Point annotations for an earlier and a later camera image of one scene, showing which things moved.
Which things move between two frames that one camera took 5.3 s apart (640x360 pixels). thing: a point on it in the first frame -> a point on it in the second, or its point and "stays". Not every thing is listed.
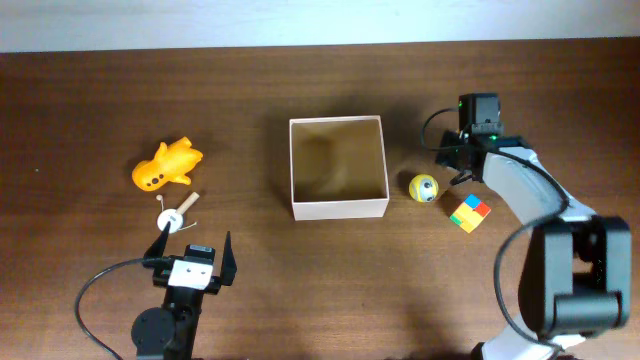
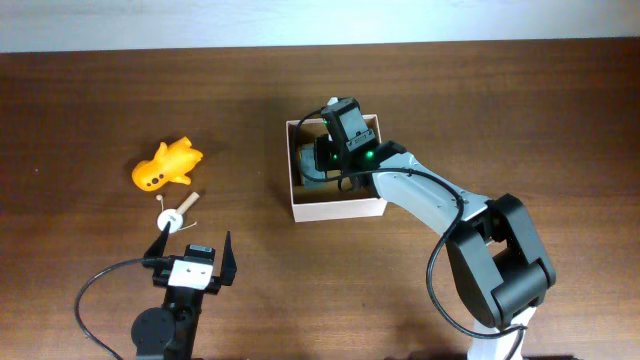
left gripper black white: (213, 282) stays
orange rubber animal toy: (170, 164) stays
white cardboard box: (338, 168) stays
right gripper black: (447, 157) -> (321, 158)
